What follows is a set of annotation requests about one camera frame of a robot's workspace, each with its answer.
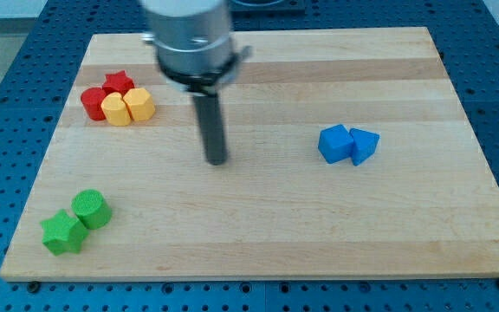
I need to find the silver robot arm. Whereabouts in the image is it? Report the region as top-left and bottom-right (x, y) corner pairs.
(140, 0), (252, 96)

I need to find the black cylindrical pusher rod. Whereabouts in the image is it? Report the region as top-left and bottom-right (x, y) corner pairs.
(192, 94), (228, 166)

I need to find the blue cube block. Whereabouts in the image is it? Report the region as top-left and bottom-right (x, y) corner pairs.
(318, 124), (354, 164)

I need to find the wooden board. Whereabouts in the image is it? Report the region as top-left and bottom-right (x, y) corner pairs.
(0, 27), (499, 282)

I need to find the blue triangular block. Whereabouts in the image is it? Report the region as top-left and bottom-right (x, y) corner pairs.
(350, 128), (380, 166)

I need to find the yellow hexagonal block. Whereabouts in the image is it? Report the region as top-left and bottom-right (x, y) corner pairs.
(123, 88), (156, 121)

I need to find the yellow rounded block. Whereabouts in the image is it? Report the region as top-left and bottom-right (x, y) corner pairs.
(100, 92), (132, 127)

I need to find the red star block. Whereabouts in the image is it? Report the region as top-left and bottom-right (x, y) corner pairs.
(101, 70), (135, 95)

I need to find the red cylinder block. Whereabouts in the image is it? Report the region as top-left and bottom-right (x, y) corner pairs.
(81, 88), (107, 121)

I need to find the green cylinder block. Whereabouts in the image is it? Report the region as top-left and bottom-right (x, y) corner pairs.
(71, 189), (112, 230)

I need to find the green star block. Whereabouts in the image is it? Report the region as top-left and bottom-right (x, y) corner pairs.
(40, 210), (89, 257)

